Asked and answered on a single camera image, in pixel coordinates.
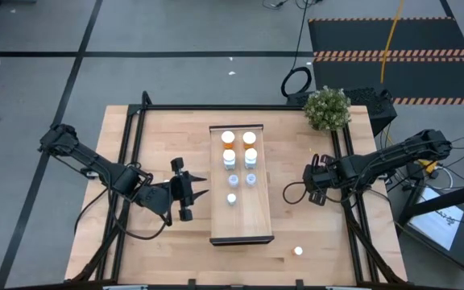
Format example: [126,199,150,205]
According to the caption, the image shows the black arm base cable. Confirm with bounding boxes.
[73,186,110,234]

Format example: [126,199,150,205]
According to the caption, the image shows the black stand leg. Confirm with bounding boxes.
[396,179,464,229]

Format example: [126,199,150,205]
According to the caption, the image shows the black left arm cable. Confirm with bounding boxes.
[109,188,175,241]

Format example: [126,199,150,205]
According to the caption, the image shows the yellow cable connector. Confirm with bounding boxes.
[416,159,439,174]

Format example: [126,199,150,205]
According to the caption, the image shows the black coiled floor cable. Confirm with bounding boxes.
[280,0,313,97]

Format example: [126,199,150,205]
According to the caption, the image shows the white melatonin supplement bottle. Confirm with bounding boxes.
[222,148,237,171]
[243,147,259,170]

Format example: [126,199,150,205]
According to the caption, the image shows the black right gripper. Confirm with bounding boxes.
[301,152,340,208]

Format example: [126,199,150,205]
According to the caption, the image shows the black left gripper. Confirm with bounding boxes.
[136,156,210,223]

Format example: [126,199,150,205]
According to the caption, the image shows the large orange pill bottle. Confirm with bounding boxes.
[221,130,236,151]
[242,130,257,150]

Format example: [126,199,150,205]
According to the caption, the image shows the black aluminium table frame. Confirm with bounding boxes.
[68,90,408,285]

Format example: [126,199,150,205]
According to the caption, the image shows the black power adapter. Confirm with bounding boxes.
[406,165,425,181]

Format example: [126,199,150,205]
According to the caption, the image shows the white printed sheet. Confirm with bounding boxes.
[408,186,464,252]

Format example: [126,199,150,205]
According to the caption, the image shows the yellow cable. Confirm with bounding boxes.
[379,0,406,85]

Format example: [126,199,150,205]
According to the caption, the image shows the potted green artificial plant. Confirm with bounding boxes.
[303,85,353,131]

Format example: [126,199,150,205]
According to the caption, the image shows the black hazard-striped floor mat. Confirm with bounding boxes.
[307,16,464,106]

